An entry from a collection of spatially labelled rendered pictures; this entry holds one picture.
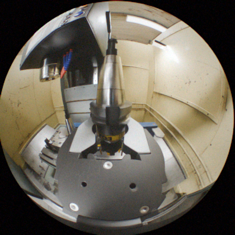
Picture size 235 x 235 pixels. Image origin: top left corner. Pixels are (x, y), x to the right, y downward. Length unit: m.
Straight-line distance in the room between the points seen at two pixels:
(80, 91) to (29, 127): 1.14
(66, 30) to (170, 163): 1.05
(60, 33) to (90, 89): 0.66
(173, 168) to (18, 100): 2.09
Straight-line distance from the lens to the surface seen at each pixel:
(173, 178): 0.78
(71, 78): 0.97
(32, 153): 1.37
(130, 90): 1.19
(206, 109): 0.62
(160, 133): 0.33
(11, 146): 1.45
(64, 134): 0.34
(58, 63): 0.49
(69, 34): 0.33
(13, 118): 1.41
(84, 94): 0.83
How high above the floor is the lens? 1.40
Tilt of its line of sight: 28 degrees down
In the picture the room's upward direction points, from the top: 1 degrees clockwise
